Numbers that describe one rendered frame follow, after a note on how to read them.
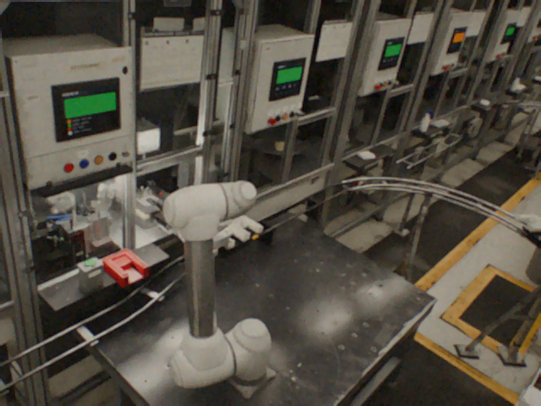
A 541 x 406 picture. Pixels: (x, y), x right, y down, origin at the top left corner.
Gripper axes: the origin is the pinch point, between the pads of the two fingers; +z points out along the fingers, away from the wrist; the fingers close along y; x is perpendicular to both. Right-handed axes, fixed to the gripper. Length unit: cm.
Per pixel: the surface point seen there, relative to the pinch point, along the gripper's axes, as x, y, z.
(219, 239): -15.2, -7.8, -33.4
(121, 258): 30.6, -5.4, -20.0
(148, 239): 10.2, -9.6, -11.2
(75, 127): 45, 58, -17
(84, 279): 51, -3, -26
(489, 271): -260, -99, -114
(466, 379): -131, -99, -145
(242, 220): -44, -14, -22
